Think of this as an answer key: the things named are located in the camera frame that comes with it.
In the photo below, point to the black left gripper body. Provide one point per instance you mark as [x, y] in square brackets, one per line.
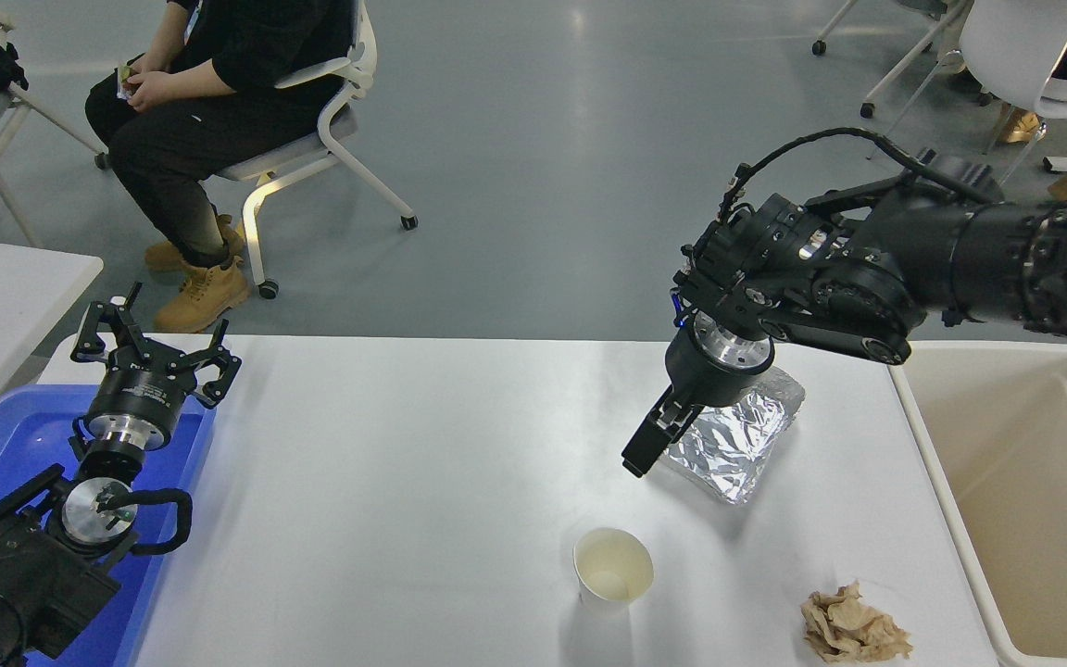
[140, 394]

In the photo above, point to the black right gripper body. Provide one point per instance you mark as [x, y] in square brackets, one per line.
[714, 382]

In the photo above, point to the silver foil tray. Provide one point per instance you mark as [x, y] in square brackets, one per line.
[737, 454]

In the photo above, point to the white paper cup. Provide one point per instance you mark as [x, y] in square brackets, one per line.
[612, 565]

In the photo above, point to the small snack wrapper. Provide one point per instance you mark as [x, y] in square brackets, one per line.
[125, 83]

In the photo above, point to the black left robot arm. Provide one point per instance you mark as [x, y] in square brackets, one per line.
[15, 574]

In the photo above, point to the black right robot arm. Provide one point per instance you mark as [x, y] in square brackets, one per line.
[960, 250]

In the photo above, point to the person's left hand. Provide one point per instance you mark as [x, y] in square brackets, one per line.
[158, 91]

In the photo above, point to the person's right hand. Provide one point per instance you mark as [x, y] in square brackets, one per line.
[146, 68]

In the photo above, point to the blue plastic tray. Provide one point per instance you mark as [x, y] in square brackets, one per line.
[6, 435]

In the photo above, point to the crumpled tan paper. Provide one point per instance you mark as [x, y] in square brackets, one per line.
[853, 630]

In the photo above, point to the grey wheeled office chair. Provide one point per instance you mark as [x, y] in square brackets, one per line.
[339, 120]

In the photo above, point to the large pale plastic bin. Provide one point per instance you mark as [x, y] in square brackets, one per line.
[1034, 509]

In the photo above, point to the wheeled chair white legs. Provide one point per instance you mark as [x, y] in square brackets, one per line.
[904, 65]

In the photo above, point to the white shell chair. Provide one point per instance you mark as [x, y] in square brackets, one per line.
[1015, 46]

